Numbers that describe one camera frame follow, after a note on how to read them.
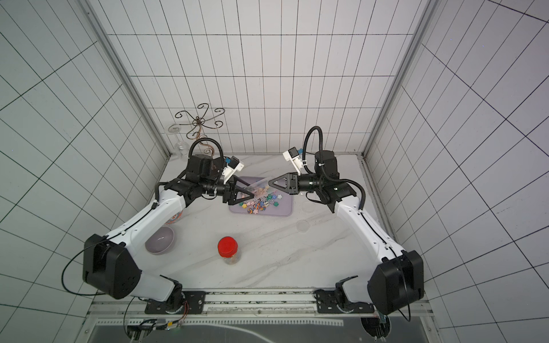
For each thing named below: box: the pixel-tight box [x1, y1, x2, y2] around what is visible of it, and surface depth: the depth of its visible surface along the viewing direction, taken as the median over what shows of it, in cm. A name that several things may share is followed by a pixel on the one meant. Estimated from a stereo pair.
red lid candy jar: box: [217, 235, 241, 266], surface depth 76 cm
